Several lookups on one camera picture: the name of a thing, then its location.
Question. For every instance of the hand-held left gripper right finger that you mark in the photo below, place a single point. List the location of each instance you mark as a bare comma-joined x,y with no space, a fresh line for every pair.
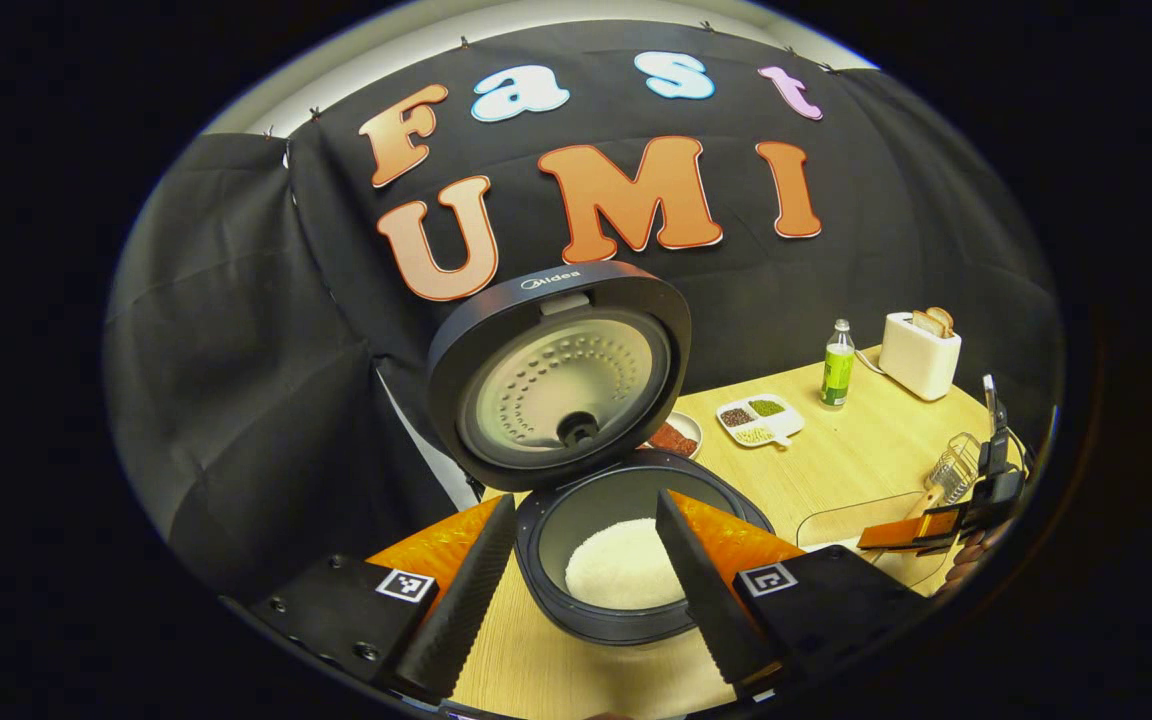
701,600

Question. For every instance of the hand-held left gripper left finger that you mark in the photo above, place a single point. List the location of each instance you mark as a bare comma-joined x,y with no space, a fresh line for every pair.
471,600

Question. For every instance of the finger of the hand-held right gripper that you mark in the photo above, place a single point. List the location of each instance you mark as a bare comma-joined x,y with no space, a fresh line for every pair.
896,535
944,522

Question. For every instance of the wooden spoon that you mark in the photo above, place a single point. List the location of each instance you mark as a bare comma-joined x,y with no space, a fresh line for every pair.
928,502

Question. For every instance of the heap of white rice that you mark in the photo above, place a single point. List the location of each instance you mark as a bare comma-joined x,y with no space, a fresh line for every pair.
616,570

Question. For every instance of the black rice cooker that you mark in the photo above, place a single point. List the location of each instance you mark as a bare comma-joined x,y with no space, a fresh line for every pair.
646,300

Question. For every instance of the clear plastic container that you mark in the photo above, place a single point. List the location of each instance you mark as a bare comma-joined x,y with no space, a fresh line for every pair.
836,525

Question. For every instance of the white toaster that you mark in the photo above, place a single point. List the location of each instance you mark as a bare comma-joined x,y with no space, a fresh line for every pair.
916,365

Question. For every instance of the divided white dish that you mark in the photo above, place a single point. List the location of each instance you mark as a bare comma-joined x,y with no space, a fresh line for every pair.
786,425

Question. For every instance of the red meat piece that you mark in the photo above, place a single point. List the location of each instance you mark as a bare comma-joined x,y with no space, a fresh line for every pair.
674,440

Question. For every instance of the green drink bottle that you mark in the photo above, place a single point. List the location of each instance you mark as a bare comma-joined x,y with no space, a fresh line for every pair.
837,375

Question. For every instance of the toast slice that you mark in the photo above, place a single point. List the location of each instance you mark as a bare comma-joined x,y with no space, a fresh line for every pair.
942,317
926,324

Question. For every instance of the pile of yellow beans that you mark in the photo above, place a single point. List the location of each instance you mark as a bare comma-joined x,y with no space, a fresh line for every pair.
752,435

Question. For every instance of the round white plate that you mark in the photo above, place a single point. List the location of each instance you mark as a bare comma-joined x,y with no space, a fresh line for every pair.
691,425

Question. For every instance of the pile of green beans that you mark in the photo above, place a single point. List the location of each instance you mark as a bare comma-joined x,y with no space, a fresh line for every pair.
766,407

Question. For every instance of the pile of brown beans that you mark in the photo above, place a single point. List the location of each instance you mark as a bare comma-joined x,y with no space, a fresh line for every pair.
736,417

